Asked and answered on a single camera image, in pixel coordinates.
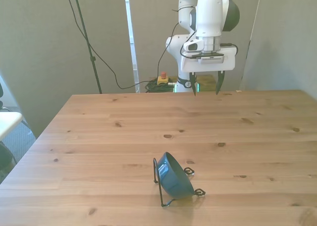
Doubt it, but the black camera stand pole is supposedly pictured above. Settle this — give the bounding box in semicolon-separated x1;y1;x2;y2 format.
63;0;104;94

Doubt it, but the coiled dark cable bundle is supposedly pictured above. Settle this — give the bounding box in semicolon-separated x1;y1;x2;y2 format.
144;78;178;93

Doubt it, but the black camera stand cable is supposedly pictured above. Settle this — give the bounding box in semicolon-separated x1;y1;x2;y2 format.
63;0;152;90

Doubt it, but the blue bowl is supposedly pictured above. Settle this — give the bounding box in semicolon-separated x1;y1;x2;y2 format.
156;151;195;200

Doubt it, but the white vertical frame strip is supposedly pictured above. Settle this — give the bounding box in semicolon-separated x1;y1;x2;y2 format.
123;0;141;93

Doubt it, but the white side table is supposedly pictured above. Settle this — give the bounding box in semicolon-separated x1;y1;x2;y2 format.
0;111;24;140

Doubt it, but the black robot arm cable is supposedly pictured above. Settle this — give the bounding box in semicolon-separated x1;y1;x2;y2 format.
157;8;197;79

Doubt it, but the yellow emergency stop button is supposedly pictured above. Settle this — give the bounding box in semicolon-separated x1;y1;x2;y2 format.
157;71;170;86

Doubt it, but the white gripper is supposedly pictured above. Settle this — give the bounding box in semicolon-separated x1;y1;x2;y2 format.
180;46;236;97

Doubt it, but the black wire bowl stand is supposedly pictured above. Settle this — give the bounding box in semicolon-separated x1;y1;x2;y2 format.
153;157;207;208

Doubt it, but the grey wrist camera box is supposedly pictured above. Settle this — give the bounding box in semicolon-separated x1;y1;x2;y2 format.
197;53;228;65

